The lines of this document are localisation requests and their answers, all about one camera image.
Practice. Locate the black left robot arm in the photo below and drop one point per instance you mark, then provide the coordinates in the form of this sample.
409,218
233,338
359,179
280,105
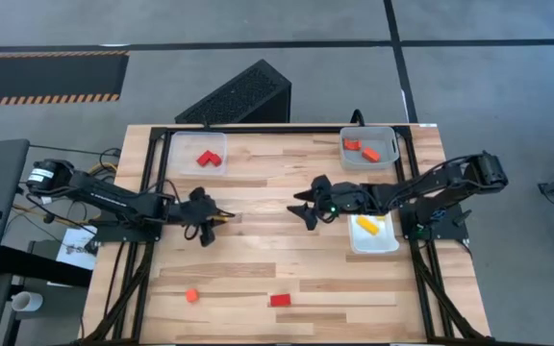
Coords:
113,199

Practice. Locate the black mesh computer case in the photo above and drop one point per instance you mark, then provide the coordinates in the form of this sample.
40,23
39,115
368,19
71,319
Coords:
238,96

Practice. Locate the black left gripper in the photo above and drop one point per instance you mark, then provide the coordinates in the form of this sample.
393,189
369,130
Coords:
195,211

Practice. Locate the orange rectangular block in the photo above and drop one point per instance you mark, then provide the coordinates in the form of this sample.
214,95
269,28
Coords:
370,155

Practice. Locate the black aluminium table frame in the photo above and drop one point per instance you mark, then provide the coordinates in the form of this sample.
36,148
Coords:
277,130

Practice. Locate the orange arch block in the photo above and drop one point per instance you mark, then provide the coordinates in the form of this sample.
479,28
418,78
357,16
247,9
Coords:
352,144

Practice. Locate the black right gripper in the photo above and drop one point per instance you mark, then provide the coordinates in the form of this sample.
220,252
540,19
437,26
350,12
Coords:
346,197

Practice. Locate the red rectangular block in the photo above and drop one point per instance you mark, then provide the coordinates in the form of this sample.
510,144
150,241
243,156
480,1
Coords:
280,300
205,157

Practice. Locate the black hazard-striped floor mat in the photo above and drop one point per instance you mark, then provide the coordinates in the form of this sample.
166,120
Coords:
41,74

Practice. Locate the white printed paper sheet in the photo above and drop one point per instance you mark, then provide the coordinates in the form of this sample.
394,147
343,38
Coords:
77,247

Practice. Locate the grey plastic bin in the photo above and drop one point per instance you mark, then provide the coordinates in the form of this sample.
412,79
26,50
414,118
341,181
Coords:
383,141

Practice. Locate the white plastic bin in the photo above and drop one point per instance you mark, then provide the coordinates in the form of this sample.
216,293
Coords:
378,242

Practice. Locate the white cup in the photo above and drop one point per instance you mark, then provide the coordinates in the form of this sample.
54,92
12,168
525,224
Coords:
27,301

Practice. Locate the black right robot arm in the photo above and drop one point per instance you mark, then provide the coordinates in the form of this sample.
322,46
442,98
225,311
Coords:
450,185

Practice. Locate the clear plastic bin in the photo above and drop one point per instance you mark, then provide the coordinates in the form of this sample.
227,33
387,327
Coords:
185,149

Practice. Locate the yellow cylinder block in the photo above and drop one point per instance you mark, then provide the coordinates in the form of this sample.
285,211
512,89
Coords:
368,225
381,217

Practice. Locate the orange cube block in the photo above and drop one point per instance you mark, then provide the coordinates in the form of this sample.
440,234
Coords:
192,296

